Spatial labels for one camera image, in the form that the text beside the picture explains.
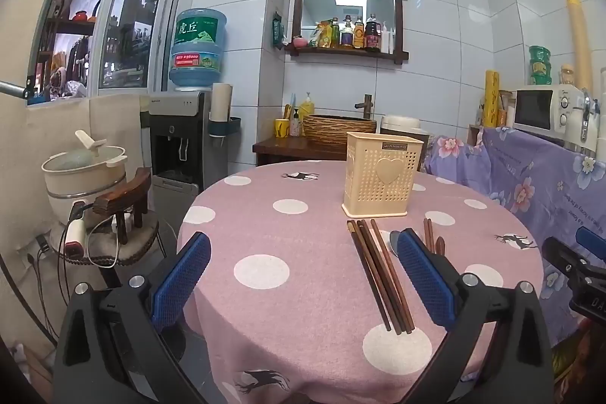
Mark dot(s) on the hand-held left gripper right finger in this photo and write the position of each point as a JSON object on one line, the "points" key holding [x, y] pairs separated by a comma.
{"points": [[426, 281]]}

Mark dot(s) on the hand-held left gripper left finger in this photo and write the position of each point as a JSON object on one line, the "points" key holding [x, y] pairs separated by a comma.
{"points": [[182, 281]]}

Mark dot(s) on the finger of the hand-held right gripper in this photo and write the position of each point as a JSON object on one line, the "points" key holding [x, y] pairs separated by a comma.
{"points": [[592, 239], [563, 255]]}

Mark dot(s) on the wooden spoon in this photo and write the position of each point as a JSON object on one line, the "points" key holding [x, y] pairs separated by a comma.
{"points": [[440, 245]]}

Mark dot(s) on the metal spoon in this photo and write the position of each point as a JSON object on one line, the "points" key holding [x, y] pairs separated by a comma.
{"points": [[394, 242]]}

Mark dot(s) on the cream plastic utensil holder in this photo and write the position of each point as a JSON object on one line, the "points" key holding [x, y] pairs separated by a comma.
{"points": [[364, 177]]}

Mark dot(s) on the brown wooden chopstick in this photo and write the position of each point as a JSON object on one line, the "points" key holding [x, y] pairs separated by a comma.
{"points": [[394, 276], [431, 236], [426, 233], [387, 276]]}

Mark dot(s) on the round cushioned chair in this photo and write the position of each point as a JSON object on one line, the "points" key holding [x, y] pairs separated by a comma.
{"points": [[137, 245]]}

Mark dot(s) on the purple floral cloth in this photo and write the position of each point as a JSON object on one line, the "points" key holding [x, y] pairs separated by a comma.
{"points": [[530, 177]]}

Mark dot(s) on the small wooden stool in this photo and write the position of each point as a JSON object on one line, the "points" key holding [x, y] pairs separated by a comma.
{"points": [[123, 195]]}

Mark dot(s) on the white handheld device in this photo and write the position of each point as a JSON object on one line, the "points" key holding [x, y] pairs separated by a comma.
{"points": [[75, 236]]}

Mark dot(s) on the shiny metal fixture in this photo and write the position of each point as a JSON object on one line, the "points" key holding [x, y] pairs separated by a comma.
{"points": [[587, 115]]}

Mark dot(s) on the round table, pink polka-dot cloth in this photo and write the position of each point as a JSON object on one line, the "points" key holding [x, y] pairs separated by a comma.
{"points": [[307, 243]]}

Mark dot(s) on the large white pot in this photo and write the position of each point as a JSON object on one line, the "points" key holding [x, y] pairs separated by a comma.
{"points": [[71, 200]]}

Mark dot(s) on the white microwave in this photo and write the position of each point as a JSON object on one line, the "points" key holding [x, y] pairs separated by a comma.
{"points": [[535, 110]]}

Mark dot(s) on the cream pot with lid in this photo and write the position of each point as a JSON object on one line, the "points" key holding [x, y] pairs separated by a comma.
{"points": [[80, 160]]}

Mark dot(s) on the white and brown container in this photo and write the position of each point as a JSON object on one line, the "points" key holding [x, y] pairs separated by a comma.
{"points": [[401, 124]]}

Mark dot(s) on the grey water dispenser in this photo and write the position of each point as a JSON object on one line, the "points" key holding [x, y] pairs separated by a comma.
{"points": [[177, 120]]}

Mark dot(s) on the grey cup holder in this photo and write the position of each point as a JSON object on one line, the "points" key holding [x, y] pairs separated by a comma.
{"points": [[227, 125]]}

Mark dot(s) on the small jar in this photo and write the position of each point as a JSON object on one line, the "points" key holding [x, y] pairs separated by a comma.
{"points": [[567, 75]]}

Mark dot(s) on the yellow roll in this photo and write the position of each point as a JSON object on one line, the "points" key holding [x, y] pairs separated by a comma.
{"points": [[491, 98]]}

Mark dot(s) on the brown woven basin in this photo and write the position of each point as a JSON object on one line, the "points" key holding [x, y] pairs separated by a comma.
{"points": [[331, 129]]}

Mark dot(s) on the yellow cup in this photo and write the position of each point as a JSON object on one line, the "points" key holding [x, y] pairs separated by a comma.
{"points": [[282, 129]]}

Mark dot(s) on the bronze faucet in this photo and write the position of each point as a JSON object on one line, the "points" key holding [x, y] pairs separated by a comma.
{"points": [[365, 106]]}

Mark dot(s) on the small pump bottle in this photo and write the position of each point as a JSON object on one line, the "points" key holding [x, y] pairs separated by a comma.
{"points": [[297, 127]]}

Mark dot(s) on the tall cream roll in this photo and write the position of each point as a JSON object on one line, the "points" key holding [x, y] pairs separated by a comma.
{"points": [[580, 44]]}

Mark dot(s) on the yellow soap bottle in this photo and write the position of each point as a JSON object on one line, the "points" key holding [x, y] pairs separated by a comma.
{"points": [[307, 106]]}

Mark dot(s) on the blue water bottle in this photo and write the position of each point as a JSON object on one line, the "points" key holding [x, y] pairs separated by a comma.
{"points": [[199, 53]]}

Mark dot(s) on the white bottle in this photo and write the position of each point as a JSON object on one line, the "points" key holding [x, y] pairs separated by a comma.
{"points": [[386, 38]]}

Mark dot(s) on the dark sauce bottle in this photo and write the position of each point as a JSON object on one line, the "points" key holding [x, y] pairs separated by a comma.
{"points": [[372, 36]]}

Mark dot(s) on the orange label bottle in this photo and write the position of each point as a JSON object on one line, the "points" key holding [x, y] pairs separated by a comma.
{"points": [[358, 36]]}

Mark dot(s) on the sliding window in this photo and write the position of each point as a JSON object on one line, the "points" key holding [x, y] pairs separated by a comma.
{"points": [[132, 30]]}

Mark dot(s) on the purple label bottle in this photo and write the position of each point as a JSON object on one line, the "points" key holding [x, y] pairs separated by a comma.
{"points": [[348, 35]]}

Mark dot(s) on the wooden framed mirror shelf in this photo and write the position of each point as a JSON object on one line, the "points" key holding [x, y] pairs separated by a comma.
{"points": [[400, 20]]}

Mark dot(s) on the green bottle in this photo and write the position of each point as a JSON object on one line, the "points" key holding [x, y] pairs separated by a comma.
{"points": [[334, 33]]}

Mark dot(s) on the green hanging sachet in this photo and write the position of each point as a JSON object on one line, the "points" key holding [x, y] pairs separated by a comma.
{"points": [[276, 31]]}

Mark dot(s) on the pink bowl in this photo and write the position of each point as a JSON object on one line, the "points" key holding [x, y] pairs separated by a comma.
{"points": [[299, 41]]}

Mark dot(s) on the yellow packet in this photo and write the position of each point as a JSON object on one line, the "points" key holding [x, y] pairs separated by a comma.
{"points": [[322, 33]]}

